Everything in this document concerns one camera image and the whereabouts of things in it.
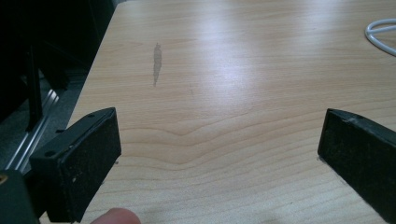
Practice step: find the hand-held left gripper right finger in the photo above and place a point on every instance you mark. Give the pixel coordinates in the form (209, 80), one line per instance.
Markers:
(361, 155)

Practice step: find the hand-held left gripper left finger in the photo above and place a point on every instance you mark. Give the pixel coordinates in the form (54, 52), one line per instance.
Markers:
(77, 168)

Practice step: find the metal floor rail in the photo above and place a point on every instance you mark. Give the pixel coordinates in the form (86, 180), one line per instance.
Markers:
(34, 133)

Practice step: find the black stand leg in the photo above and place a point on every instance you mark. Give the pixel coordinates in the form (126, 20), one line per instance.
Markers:
(33, 93)

